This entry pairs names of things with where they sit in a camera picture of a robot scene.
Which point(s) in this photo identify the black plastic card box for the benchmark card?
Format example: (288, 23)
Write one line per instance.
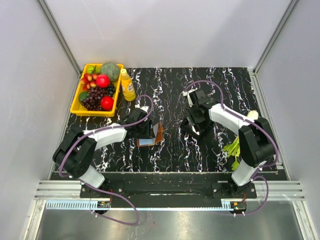
(195, 126)

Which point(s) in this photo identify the green lime fruit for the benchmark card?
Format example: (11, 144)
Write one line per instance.
(83, 95)

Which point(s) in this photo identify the red pomegranate upper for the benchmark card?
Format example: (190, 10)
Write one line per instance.
(103, 81)

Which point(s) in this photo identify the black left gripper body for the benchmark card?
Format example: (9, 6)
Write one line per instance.
(144, 130)

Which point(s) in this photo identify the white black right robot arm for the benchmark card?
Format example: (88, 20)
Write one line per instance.
(256, 143)

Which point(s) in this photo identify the yellow juice bottle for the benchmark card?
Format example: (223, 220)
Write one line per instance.
(127, 86)

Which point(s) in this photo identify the small red fruit cluster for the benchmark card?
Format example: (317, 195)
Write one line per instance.
(88, 79)

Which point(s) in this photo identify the red pomegranate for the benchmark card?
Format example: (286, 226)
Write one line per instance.
(103, 81)
(107, 103)

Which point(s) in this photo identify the brown leather card holder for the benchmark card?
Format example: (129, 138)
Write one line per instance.
(155, 136)

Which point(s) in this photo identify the dark purple grape bunch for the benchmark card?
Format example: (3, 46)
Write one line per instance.
(92, 102)

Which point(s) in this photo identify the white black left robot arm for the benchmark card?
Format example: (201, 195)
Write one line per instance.
(75, 153)

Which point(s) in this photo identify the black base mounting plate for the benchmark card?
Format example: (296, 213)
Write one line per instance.
(177, 190)

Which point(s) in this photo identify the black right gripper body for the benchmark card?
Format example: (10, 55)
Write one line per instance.
(192, 110)

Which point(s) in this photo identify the yellow plastic fruit tray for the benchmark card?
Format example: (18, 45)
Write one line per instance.
(78, 109)

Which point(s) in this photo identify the red pomegranate lower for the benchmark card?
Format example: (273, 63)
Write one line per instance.
(107, 103)

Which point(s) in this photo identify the green melon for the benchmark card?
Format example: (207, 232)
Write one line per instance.
(112, 70)

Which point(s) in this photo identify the black grape bunch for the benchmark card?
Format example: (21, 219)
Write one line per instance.
(110, 90)

